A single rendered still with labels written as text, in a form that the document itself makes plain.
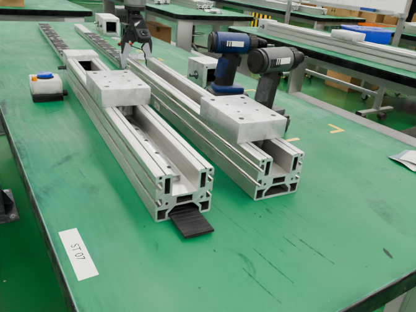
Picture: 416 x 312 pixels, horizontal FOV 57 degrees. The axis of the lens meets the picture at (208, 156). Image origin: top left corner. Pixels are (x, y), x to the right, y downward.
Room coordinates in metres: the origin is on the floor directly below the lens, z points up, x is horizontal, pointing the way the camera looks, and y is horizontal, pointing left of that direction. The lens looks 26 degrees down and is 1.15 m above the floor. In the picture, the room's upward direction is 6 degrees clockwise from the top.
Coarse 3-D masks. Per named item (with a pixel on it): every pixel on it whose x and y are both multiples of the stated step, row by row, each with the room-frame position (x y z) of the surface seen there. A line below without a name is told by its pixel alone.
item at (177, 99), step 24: (144, 72) 1.12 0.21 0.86; (168, 72) 1.15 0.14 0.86; (168, 96) 0.98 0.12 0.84; (192, 96) 1.00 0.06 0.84; (168, 120) 0.95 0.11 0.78; (192, 120) 0.83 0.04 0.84; (216, 144) 0.73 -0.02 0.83; (240, 144) 0.65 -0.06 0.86; (264, 144) 0.71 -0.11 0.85; (288, 144) 0.67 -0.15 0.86; (240, 168) 0.66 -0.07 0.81; (264, 168) 0.60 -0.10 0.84; (288, 168) 0.63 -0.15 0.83; (264, 192) 0.61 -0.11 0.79; (288, 192) 0.63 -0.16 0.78
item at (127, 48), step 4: (128, 44) 1.33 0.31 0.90; (124, 48) 1.33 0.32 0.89; (128, 48) 1.33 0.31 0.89; (120, 52) 1.37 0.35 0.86; (124, 52) 1.33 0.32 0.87; (128, 52) 1.33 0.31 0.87; (124, 56) 1.33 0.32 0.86; (128, 56) 1.33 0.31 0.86; (124, 60) 1.33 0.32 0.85; (124, 64) 1.33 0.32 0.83; (124, 68) 1.33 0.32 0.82
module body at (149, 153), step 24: (72, 72) 1.12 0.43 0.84; (96, 120) 0.85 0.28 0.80; (120, 120) 0.71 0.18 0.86; (144, 120) 0.77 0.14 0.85; (120, 144) 0.67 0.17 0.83; (144, 144) 0.61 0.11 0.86; (168, 144) 0.65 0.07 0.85; (144, 168) 0.55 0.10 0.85; (168, 168) 0.58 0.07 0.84; (192, 168) 0.56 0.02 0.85; (144, 192) 0.54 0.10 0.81; (168, 192) 0.52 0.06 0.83; (192, 192) 0.53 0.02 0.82; (168, 216) 0.51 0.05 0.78
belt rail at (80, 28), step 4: (76, 24) 2.30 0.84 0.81; (80, 24) 2.32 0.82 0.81; (76, 28) 2.27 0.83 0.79; (80, 28) 2.16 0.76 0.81; (84, 28) 2.17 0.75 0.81; (80, 32) 2.16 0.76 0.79; (88, 32) 2.06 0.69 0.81; (84, 36) 2.05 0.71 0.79; (88, 40) 1.97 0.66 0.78; (92, 40) 1.88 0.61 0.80; (92, 44) 1.88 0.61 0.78; (96, 44) 1.81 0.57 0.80; (100, 48) 1.77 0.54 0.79; (104, 52) 1.71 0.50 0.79; (108, 56) 1.62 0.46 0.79; (112, 56) 1.56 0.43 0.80; (112, 60) 1.56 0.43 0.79; (116, 60) 1.51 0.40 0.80; (116, 64) 1.51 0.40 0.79; (120, 64) 1.48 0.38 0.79; (120, 68) 1.48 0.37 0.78
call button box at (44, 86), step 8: (40, 80) 1.01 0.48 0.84; (48, 80) 1.02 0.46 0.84; (56, 80) 1.03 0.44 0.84; (32, 88) 1.00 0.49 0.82; (40, 88) 1.01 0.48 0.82; (48, 88) 1.02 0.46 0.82; (56, 88) 1.03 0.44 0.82; (32, 96) 1.00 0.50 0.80; (40, 96) 1.01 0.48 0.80; (48, 96) 1.02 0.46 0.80; (56, 96) 1.03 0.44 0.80
